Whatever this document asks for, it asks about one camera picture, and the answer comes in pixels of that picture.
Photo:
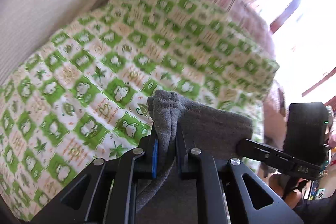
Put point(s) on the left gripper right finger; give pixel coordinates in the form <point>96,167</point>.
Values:
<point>227,190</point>

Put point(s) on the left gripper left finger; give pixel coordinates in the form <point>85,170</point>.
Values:
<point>104,189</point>

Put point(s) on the green white patterned quilt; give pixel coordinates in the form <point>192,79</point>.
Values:
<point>83,94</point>

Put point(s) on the pink striped blanket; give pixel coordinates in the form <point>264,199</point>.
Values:
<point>274,104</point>

